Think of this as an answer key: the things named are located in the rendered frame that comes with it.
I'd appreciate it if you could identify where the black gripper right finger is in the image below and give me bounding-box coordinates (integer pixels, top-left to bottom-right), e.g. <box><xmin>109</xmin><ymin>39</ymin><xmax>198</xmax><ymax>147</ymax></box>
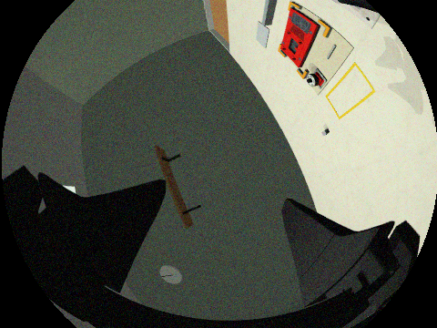
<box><xmin>281</xmin><ymin>198</ymin><xmax>394</xmax><ymax>307</ymax></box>

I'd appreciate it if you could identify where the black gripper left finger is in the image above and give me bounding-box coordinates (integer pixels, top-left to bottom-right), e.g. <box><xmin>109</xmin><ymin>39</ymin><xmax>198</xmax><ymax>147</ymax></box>
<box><xmin>37</xmin><ymin>172</ymin><xmax>167</xmax><ymax>292</ymax></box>

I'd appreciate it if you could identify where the black wheel with grey hub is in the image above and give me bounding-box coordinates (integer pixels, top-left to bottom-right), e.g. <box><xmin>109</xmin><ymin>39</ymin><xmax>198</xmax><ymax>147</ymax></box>
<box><xmin>306</xmin><ymin>73</ymin><xmax>320</xmax><ymax>87</ymax></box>

